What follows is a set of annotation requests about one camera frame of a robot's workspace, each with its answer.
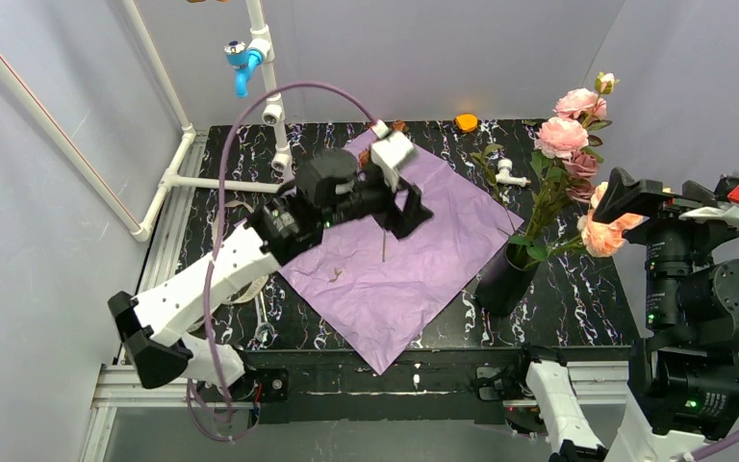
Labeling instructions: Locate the aluminium frame rail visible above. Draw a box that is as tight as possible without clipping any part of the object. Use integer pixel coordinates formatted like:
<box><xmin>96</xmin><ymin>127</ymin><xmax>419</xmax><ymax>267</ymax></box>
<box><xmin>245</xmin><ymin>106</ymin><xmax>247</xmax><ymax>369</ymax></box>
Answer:
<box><xmin>80</xmin><ymin>360</ymin><xmax>688</xmax><ymax>462</ymax></box>

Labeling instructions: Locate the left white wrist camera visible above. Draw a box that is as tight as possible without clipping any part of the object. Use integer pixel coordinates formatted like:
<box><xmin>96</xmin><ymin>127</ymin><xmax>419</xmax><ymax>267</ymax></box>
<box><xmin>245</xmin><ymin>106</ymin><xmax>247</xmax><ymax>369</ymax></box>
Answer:
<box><xmin>370</xmin><ymin>120</ymin><xmax>417</xmax><ymax>193</ymax></box>

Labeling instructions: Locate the yellow tape measure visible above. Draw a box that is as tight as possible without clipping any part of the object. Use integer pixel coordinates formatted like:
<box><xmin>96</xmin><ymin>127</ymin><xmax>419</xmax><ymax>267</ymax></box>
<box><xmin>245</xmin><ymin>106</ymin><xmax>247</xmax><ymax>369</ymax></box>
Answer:
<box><xmin>454</xmin><ymin>114</ymin><xmax>479</xmax><ymax>134</ymax></box>

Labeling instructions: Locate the small fallen brown petal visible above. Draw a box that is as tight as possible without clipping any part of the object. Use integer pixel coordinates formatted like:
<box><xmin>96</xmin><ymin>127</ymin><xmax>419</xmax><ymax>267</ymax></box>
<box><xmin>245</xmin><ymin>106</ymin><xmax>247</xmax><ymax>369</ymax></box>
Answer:
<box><xmin>328</xmin><ymin>268</ymin><xmax>344</xmax><ymax>283</ymax></box>

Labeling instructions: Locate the white pvc pipe assembly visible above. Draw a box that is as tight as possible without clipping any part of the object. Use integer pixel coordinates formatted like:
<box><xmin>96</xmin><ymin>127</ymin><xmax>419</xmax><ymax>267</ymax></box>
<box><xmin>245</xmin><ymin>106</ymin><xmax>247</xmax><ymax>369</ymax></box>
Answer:
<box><xmin>0</xmin><ymin>1</ymin><xmax>293</xmax><ymax>243</ymax></box>

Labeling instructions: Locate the cream ribbon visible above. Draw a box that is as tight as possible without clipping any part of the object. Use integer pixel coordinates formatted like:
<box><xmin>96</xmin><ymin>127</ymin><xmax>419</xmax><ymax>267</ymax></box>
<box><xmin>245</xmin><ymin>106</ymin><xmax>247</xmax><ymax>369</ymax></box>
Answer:
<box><xmin>210</xmin><ymin>198</ymin><xmax>270</xmax><ymax>306</ymax></box>

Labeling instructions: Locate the black cylindrical vase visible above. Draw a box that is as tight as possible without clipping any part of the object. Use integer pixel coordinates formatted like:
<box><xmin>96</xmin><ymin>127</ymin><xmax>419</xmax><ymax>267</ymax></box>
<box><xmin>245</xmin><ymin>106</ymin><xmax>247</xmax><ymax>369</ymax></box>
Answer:
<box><xmin>473</xmin><ymin>243</ymin><xmax>537</xmax><ymax>317</ymax></box>

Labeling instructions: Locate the pink bouquet wrapping paper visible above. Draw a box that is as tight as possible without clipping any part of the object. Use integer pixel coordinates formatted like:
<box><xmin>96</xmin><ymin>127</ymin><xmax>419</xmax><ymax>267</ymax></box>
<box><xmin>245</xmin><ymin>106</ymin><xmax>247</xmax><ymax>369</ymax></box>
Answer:
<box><xmin>273</xmin><ymin>122</ymin><xmax>522</xmax><ymax>373</ymax></box>

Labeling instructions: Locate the silver combination wrench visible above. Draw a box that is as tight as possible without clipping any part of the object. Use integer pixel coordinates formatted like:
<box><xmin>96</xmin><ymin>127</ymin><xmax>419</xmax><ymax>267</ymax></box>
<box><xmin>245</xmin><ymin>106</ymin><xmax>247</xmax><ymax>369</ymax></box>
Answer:
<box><xmin>254</xmin><ymin>292</ymin><xmax>275</xmax><ymax>347</ymax></box>

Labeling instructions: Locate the small brown roses stem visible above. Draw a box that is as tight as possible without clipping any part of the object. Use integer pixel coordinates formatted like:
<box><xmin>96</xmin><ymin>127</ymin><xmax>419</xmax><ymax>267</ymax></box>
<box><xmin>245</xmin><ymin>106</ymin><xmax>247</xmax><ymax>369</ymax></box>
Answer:
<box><xmin>358</xmin><ymin>119</ymin><xmax>407</xmax><ymax>263</ymax></box>

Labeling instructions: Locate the white plastic faucet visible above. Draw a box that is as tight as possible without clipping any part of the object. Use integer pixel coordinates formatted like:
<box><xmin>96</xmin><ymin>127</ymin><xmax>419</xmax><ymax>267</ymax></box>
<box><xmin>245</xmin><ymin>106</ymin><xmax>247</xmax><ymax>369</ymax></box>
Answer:
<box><xmin>495</xmin><ymin>158</ymin><xmax>531</xmax><ymax>188</ymax></box>

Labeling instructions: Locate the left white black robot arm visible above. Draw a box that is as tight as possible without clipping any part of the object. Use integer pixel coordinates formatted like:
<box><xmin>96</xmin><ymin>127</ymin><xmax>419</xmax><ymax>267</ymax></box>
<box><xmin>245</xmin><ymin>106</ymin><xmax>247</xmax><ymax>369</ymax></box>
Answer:
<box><xmin>108</xmin><ymin>140</ymin><xmax>433</xmax><ymax>390</ymax></box>

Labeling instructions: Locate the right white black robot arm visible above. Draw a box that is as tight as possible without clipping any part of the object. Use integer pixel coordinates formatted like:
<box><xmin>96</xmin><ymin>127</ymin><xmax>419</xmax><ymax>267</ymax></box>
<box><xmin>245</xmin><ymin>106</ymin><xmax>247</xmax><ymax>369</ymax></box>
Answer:
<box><xmin>518</xmin><ymin>168</ymin><xmax>739</xmax><ymax>461</ymax></box>

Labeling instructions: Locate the dusty pink rose stem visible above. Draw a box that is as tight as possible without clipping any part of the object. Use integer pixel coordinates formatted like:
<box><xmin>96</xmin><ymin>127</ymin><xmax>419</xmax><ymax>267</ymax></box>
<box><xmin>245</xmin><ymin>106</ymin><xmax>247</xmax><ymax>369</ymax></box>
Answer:
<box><xmin>562</xmin><ymin>150</ymin><xmax>599</xmax><ymax>203</ymax></box>

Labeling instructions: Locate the light pink rose stem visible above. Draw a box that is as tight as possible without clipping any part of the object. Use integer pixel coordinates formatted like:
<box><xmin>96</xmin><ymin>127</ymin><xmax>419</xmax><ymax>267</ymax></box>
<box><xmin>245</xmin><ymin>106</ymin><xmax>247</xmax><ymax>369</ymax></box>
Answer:
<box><xmin>515</xmin><ymin>72</ymin><xmax>620</xmax><ymax>244</ymax></box>

